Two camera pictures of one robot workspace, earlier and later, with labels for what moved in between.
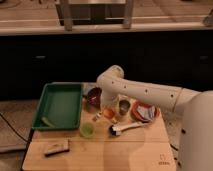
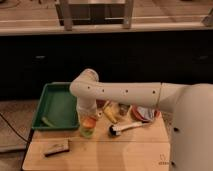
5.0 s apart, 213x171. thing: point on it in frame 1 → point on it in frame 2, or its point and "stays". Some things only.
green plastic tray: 59,106 stays
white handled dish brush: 116,129 stays
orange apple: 109,113 → 89,122
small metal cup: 124,106 stays
